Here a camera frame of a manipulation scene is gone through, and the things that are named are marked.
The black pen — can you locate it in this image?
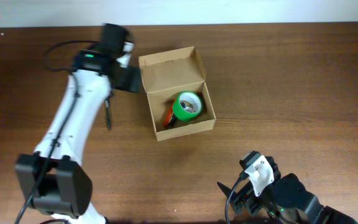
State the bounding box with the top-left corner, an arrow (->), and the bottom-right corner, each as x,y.
104,98 -> 111,131

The green tape roll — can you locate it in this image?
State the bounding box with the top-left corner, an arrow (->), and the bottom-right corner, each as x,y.
173,91 -> 203,121

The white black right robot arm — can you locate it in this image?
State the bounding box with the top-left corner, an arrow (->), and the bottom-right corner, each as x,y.
217,151 -> 357,224

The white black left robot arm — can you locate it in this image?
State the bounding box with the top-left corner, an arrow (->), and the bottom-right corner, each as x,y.
15,23 -> 140,223

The brown cardboard box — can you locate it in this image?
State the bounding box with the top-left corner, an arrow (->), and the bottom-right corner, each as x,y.
139,47 -> 216,141

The small blue white box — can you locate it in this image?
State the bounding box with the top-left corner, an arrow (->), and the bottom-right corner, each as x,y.
183,105 -> 195,113

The red black stapler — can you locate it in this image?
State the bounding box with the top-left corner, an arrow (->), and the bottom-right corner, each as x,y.
163,106 -> 177,129

